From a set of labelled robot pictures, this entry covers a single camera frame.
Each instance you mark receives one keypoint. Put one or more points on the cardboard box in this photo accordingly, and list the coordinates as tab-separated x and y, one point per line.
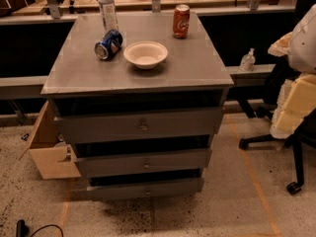
52	156

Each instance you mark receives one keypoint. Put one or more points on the hand sanitizer bottle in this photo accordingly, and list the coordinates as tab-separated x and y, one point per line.
248	61

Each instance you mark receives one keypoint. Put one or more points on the middle grey drawer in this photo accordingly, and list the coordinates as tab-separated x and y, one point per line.
140	163

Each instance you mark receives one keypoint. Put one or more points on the bottom grey drawer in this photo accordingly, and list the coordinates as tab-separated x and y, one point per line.
147	190

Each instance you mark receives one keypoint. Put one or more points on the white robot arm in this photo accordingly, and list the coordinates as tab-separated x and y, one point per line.
297	99

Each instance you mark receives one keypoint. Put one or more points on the clear plastic water bottle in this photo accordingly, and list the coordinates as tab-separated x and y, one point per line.
109	16

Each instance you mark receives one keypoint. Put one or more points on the grey drawer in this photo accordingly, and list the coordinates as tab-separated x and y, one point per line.
140	163
147	190
139	125

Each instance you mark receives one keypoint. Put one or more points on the grey metal rail frame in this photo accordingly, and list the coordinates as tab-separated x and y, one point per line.
30	44

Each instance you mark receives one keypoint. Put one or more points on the black office chair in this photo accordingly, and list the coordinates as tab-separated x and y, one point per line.
280	73

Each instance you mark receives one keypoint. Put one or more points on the top grey drawer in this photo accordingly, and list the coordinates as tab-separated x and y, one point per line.
139	125

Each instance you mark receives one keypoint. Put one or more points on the grey drawer cabinet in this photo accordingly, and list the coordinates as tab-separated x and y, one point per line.
192	77

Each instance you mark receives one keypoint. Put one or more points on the blue soda can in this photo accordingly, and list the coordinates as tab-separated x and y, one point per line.
109	45

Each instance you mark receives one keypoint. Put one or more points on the red coke can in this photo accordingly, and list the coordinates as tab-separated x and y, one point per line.
181	21

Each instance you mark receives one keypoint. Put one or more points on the white paper bowl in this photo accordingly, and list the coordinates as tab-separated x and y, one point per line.
145	54

